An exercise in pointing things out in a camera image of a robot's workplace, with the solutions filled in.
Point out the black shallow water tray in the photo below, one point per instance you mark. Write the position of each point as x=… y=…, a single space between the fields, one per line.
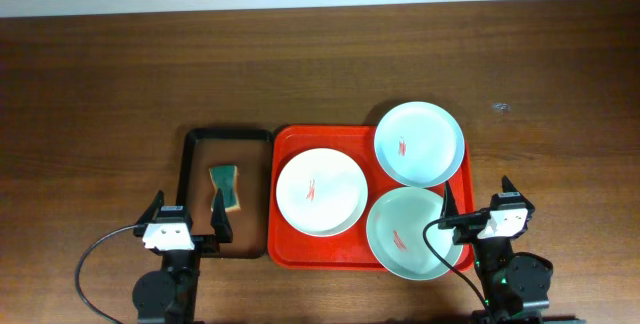
x=250 y=151

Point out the pale blue plate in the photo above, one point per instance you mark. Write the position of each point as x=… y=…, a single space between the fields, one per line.
x=419 y=144

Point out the white plate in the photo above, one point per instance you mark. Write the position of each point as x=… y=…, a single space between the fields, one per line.
x=321 y=192

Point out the red plastic tray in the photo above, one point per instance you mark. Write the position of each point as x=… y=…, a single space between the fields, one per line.
x=348 y=250

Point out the green yellow sponge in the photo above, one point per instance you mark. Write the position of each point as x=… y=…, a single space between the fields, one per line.
x=224 y=180

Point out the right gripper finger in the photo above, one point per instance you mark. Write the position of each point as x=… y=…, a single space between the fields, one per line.
x=449 y=207
x=508 y=186

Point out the pale green plate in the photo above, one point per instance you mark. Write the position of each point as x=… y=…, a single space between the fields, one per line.
x=404 y=238

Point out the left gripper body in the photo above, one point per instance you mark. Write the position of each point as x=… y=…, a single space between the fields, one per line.
x=205 y=240

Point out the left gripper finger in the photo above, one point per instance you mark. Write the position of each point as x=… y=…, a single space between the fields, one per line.
x=150 y=213
x=219 y=219

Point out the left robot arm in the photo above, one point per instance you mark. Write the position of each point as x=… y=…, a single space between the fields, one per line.
x=168 y=295

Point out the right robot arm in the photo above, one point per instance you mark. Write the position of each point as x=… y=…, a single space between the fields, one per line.
x=514 y=285

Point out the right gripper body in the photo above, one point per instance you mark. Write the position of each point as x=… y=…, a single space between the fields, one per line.
x=465 y=219

